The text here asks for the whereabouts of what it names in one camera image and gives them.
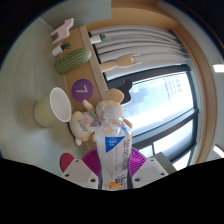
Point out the tall green cactus figure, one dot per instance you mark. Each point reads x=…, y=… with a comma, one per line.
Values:
x=73, y=60

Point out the wooden hand figure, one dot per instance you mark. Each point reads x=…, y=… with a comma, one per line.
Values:
x=124, y=61

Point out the grey window curtain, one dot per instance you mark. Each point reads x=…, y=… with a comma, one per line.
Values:
x=140, y=43

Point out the plush mouse toy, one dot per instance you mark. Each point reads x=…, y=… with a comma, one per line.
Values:
x=81, y=125

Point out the small potted plant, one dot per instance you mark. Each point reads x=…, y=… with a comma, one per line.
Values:
x=94, y=39
x=57, y=50

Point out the round purple number sign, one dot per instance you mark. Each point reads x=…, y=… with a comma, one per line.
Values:
x=82, y=90

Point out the wooden desk ledge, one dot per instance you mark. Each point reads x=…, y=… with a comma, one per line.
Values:
x=90, y=71

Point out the flat round red coaster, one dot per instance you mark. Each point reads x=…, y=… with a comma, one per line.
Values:
x=66, y=161

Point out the grey-green desk partition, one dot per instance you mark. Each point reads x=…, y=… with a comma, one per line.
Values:
x=165, y=161
x=80, y=11

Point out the clear plastic water bottle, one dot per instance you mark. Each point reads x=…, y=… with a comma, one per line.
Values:
x=113, y=150

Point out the black cat figure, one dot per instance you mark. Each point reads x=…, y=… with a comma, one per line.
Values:
x=124, y=86

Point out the pink toy horse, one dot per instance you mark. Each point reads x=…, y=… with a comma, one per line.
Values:
x=63, y=30

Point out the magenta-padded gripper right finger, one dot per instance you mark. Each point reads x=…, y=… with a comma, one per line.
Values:
x=150, y=170

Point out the pale yellow cup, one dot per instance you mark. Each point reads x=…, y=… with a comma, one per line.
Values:
x=56, y=106

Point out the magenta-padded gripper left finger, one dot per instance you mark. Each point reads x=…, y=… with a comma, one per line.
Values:
x=78, y=172

